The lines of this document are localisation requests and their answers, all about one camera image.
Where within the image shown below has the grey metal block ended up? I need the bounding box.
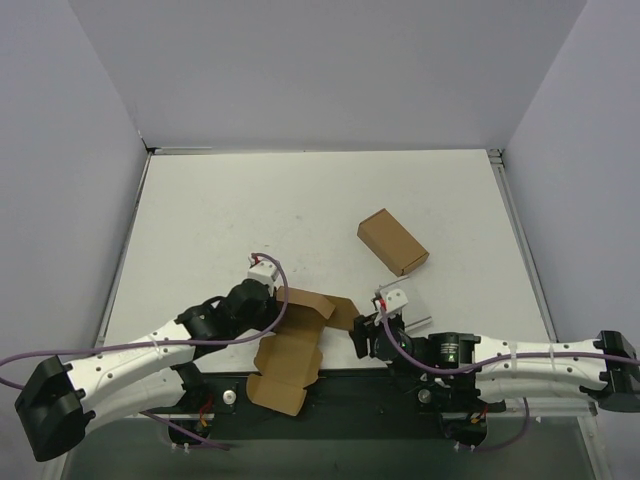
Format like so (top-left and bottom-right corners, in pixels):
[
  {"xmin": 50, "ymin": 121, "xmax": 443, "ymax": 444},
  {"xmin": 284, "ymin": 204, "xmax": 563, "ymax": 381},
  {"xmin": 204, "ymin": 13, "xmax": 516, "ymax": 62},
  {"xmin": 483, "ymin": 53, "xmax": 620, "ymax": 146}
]
[{"xmin": 375, "ymin": 276, "xmax": 433, "ymax": 332}]

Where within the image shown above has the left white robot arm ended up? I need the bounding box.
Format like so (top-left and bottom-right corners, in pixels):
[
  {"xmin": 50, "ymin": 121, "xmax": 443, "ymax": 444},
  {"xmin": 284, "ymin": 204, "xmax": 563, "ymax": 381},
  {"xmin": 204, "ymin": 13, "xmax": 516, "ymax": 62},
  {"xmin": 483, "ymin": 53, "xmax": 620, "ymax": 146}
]
[{"xmin": 15, "ymin": 278, "xmax": 281, "ymax": 462}]

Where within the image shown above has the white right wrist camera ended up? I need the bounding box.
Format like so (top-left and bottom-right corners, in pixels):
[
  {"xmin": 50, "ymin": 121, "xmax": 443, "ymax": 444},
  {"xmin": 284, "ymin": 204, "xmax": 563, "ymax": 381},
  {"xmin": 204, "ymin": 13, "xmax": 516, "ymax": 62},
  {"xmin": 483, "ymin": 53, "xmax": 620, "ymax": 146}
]
[{"xmin": 372, "ymin": 286, "xmax": 409, "ymax": 316}]

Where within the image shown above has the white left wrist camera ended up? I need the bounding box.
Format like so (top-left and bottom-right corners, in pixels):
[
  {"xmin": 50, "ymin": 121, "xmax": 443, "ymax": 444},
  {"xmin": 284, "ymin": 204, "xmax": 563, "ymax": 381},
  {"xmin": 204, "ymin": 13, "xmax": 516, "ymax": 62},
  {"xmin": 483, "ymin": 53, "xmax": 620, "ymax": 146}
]
[{"xmin": 247, "ymin": 253, "xmax": 280, "ymax": 290}]

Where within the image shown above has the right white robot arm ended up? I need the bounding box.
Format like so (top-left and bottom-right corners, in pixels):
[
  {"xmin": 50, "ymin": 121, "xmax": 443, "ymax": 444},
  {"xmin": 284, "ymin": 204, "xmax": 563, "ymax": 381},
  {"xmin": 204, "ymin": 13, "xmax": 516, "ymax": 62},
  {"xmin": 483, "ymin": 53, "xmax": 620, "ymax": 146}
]
[{"xmin": 350, "ymin": 314, "xmax": 639, "ymax": 414}]

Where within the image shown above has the folded brown cardboard box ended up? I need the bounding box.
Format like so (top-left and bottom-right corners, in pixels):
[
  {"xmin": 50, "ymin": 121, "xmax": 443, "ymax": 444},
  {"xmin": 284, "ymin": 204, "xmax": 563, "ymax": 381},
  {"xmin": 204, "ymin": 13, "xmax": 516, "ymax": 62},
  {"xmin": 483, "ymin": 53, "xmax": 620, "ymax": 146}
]
[{"xmin": 357, "ymin": 209, "xmax": 429, "ymax": 277}]

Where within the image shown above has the aluminium frame rail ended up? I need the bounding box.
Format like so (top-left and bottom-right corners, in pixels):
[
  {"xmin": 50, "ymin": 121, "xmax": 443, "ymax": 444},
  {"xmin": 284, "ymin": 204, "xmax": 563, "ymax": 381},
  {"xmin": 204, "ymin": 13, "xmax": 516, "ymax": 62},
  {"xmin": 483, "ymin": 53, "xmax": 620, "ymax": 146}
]
[{"xmin": 487, "ymin": 148, "xmax": 599, "ymax": 419}]

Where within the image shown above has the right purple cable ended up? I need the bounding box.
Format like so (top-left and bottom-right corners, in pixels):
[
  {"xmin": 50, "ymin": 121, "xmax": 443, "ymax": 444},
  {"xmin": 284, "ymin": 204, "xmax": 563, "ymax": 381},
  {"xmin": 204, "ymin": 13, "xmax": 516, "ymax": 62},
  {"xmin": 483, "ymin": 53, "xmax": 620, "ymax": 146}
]
[{"xmin": 379, "ymin": 299, "xmax": 640, "ymax": 451}]

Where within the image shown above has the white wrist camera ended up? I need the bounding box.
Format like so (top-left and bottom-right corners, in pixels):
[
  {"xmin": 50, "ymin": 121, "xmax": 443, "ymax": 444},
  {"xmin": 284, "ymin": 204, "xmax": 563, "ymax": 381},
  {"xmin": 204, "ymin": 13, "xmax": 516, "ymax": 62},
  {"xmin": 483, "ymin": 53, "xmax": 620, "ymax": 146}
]
[
  {"xmin": 372, "ymin": 286, "xmax": 409, "ymax": 316},
  {"xmin": 247, "ymin": 253, "xmax": 280, "ymax": 290}
]

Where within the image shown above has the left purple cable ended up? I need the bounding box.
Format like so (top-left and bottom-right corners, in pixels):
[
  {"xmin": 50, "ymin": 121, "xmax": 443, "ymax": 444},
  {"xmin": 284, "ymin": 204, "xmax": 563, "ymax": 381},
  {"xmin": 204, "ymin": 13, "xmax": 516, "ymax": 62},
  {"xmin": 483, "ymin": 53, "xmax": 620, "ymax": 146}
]
[{"xmin": 0, "ymin": 253, "xmax": 290, "ymax": 451}]

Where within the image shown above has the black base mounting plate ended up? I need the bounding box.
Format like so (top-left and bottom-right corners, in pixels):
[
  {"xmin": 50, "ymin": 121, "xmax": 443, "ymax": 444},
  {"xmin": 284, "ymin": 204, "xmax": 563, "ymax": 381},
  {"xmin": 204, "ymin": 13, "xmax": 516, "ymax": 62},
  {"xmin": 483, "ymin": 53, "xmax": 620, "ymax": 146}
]
[{"xmin": 160, "ymin": 368, "xmax": 506, "ymax": 442}]

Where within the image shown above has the purple cable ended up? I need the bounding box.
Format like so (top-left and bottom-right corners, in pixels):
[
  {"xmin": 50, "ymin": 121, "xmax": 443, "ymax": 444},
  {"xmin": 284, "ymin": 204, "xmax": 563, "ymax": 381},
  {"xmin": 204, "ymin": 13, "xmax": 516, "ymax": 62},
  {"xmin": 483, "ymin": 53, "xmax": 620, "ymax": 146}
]
[
  {"xmin": 379, "ymin": 299, "xmax": 640, "ymax": 451},
  {"xmin": 0, "ymin": 253, "xmax": 290, "ymax": 451}
]

